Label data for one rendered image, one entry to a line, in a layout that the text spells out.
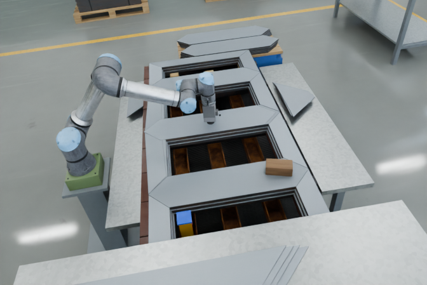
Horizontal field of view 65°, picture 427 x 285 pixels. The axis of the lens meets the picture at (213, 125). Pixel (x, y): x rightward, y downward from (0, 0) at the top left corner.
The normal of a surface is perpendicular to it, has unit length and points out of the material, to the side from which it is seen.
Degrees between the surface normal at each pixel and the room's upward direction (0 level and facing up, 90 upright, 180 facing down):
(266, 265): 0
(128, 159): 0
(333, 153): 0
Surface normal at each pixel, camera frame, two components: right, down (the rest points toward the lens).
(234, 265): -0.07, -0.77
